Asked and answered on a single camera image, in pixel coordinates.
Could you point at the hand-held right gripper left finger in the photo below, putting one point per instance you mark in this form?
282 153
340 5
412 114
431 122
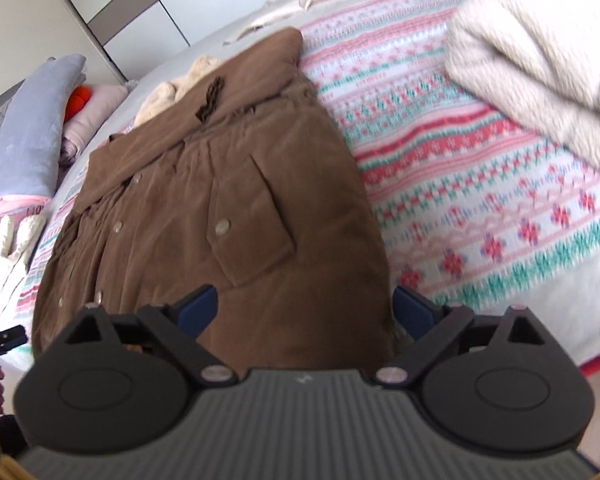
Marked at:
199 310

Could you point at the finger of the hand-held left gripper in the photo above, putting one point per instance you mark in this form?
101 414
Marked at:
7 339

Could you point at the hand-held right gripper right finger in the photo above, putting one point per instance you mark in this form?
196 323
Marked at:
411 312

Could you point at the brown coat with cream collar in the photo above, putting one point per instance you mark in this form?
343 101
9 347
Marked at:
220 210

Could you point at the white quilted duvet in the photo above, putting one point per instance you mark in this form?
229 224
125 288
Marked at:
10 260

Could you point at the patterned pink and green blanket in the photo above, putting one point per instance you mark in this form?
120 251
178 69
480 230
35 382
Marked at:
470 200

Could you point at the pink folded blanket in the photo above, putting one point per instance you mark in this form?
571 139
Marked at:
15 206

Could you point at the bed with grey sheet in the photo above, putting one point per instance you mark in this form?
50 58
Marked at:
555 305

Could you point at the blue-grey long pillow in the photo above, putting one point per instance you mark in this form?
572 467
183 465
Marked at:
30 135

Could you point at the pale pink pillow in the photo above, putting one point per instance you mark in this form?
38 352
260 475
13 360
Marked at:
92 115

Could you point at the orange plush toy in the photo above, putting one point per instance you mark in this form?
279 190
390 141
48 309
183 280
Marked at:
76 102

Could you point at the cream fluffy garment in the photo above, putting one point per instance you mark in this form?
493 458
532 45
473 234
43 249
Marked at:
545 60

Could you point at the white and grey wardrobe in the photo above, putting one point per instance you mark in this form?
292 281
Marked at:
145 15

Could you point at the beige cloth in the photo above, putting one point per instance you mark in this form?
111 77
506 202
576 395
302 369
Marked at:
300 2

